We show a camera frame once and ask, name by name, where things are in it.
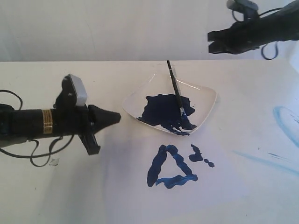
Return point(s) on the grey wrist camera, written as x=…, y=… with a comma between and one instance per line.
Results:
x=73, y=91
x=239, y=5

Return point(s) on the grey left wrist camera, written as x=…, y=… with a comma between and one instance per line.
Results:
x=73, y=91

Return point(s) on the small clear tape scrap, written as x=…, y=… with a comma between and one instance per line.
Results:
x=54, y=162

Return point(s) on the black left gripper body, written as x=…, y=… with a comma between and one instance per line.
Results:
x=80, y=121

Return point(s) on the black paintbrush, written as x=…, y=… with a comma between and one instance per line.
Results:
x=184, y=119

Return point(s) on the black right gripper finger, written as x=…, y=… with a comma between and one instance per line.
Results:
x=225, y=35
x=219, y=48

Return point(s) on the white paper sheet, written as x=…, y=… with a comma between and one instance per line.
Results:
x=153, y=178

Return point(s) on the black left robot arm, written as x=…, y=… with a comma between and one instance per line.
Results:
x=19, y=126

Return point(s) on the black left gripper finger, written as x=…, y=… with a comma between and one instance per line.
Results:
x=100, y=118

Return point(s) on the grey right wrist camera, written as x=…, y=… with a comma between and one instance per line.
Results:
x=239, y=5

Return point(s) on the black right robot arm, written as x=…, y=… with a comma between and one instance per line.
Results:
x=280, y=26

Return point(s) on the white square plate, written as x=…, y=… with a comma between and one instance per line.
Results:
x=154, y=103

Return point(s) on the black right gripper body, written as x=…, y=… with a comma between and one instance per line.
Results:
x=244, y=36

